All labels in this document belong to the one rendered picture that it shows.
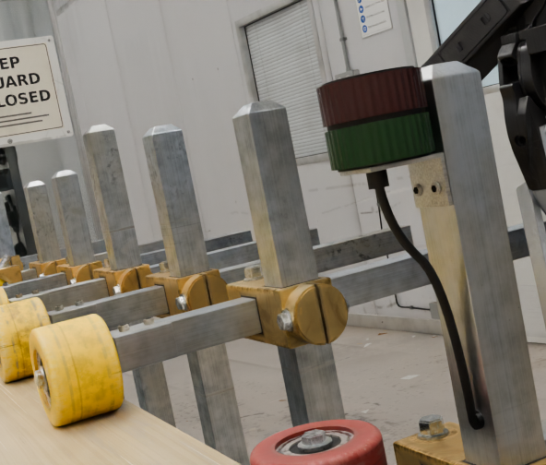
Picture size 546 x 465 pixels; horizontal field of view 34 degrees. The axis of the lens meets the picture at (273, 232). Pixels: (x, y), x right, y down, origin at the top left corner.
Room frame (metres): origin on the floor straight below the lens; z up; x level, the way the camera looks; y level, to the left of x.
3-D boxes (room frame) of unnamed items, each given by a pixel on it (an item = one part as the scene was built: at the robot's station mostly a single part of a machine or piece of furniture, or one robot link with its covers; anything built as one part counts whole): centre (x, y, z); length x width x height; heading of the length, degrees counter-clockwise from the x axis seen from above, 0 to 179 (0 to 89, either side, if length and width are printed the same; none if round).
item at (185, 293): (1.01, 0.11, 0.95); 0.13 x 0.06 x 0.05; 25
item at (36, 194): (1.67, 0.41, 0.88); 0.03 x 0.03 x 0.48; 25
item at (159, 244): (1.76, 0.31, 0.95); 0.36 x 0.03 x 0.03; 115
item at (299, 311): (0.78, 0.00, 0.95); 0.13 x 0.06 x 0.05; 25
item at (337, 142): (0.52, -0.07, 1.07); 0.06 x 0.06 x 0.02
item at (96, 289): (1.28, 0.17, 0.95); 0.50 x 0.04 x 0.04; 115
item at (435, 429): (0.60, -0.08, 0.88); 0.02 x 0.02 x 0.01
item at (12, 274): (1.66, 0.52, 0.95); 0.10 x 0.04 x 0.10; 115
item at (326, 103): (0.52, -0.07, 1.10); 0.06 x 0.06 x 0.02
